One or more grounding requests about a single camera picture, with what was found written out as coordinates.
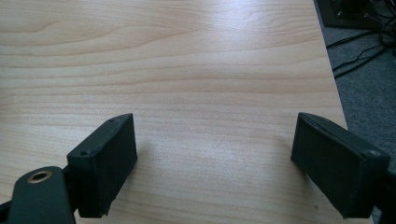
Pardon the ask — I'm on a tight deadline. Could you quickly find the black floor stand base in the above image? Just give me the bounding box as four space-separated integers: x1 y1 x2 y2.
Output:
313 0 396 32

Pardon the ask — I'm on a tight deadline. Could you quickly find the black cable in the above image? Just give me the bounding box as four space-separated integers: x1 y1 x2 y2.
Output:
325 29 382 49
332 43 389 73
333 46 393 79

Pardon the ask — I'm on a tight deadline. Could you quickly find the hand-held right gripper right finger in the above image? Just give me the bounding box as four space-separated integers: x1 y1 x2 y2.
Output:
290 112 391 219

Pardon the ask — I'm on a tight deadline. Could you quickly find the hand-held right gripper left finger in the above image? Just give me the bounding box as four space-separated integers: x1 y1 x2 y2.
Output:
66 113 138 218

